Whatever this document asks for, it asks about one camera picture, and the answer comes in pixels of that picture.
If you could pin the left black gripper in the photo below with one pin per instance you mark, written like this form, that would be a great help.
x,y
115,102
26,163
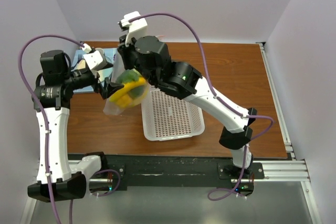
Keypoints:
x,y
107,88

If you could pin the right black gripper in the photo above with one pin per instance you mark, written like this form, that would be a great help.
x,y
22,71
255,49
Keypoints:
x,y
124,50

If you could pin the yellow fake banana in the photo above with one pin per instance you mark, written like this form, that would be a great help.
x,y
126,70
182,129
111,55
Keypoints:
x,y
122,98

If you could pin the green fake lettuce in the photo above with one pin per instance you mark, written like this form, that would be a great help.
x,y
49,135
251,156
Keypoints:
x,y
128,76

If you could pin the clear zip top bag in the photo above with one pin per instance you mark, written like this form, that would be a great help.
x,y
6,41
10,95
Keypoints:
x,y
118,68

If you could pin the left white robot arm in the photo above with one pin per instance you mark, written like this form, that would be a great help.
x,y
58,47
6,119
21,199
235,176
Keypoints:
x,y
54,90

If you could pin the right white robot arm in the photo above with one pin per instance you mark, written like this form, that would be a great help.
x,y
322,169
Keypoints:
x,y
151,58

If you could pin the blue tiled placemat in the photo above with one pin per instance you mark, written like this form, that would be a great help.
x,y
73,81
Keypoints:
x,y
79,63

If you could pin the white perforated plastic basket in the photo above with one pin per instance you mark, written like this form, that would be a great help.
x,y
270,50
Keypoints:
x,y
167,118

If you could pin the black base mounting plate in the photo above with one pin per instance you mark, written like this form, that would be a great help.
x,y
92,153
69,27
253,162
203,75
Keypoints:
x,y
165,171

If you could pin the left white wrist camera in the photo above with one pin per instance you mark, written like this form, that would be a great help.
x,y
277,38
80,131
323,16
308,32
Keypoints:
x,y
97,60

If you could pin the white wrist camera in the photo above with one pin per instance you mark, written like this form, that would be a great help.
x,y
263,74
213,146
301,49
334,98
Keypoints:
x,y
97,60
136,29

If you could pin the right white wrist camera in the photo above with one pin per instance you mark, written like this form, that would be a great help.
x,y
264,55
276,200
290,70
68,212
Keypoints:
x,y
136,29

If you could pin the aluminium frame rail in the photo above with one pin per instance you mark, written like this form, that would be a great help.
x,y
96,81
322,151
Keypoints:
x,y
277,171

